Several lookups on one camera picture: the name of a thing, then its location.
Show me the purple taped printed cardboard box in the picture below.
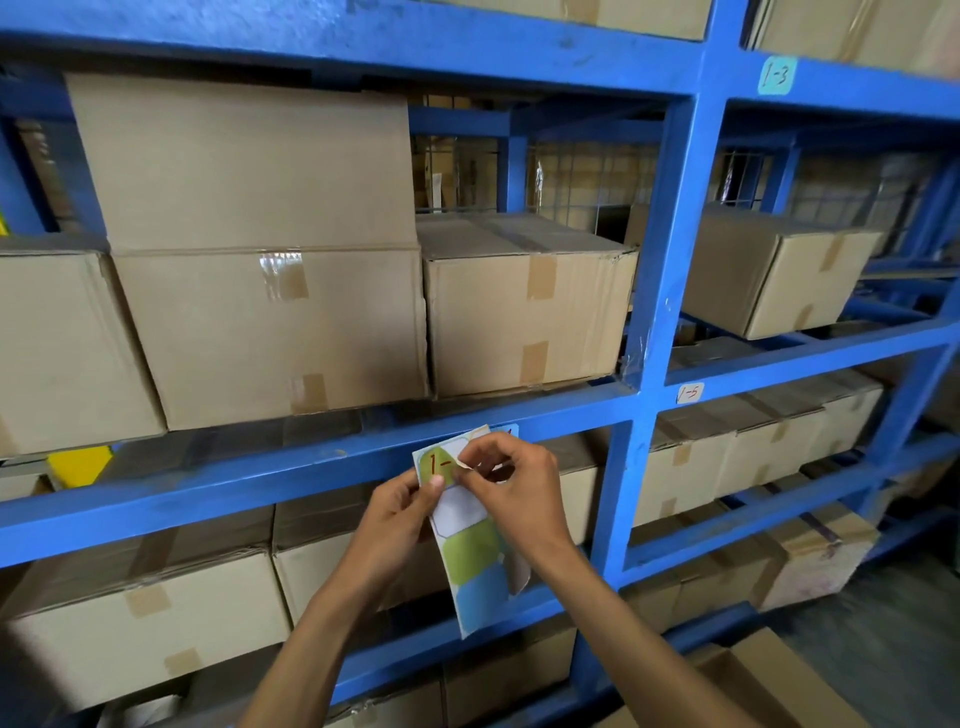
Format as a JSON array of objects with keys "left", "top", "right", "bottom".
[{"left": 753, "top": 502, "right": 880, "bottom": 613}]

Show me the small open cardboard box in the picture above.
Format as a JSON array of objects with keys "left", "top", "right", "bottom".
[{"left": 599, "top": 626, "right": 853, "bottom": 728}]

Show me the green label sticker 1-3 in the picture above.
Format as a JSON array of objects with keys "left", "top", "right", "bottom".
[{"left": 757, "top": 56, "right": 799, "bottom": 97}]

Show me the green label sticker 1-2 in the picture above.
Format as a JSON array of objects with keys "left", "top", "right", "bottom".
[{"left": 416, "top": 442, "right": 474, "bottom": 490}]

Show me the sheet of colourful labels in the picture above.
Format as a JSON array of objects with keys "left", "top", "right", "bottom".
[{"left": 410, "top": 424, "right": 534, "bottom": 640}]

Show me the blue metal shelf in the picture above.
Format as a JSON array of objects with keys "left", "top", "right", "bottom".
[{"left": 0, "top": 0, "right": 960, "bottom": 728}]

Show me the person's right hand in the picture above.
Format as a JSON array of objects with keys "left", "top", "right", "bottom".
[{"left": 453, "top": 431, "right": 575, "bottom": 571}]

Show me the person's left hand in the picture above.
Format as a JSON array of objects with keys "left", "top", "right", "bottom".
[{"left": 329, "top": 468, "right": 448, "bottom": 601}]

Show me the person's right forearm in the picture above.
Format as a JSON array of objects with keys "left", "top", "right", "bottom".
[{"left": 536, "top": 551, "right": 759, "bottom": 728}]

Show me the person's left forearm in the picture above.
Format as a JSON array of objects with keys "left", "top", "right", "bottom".
[{"left": 239, "top": 575, "right": 376, "bottom": 728}]

